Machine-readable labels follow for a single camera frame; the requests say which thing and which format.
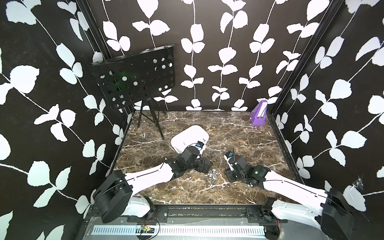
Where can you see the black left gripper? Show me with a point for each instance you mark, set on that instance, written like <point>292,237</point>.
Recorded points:
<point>206,166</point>

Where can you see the white perforated cable duct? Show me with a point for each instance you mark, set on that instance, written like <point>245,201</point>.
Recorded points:
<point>189,231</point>

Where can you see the white plastic storage box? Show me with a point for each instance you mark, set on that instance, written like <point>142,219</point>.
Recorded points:
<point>190,137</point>

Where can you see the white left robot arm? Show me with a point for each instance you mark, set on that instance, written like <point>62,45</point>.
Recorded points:
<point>113,197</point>

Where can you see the black tripod music stand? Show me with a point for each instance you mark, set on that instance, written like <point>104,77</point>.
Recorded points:
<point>140,77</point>

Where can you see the purple box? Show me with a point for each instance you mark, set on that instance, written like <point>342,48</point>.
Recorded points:
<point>259,113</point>

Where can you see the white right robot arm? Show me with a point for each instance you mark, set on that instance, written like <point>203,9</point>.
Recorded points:
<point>327,211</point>

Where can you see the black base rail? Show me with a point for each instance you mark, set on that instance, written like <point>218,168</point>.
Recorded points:
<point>257,214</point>

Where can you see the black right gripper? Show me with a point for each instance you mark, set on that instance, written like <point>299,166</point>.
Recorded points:
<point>228,174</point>

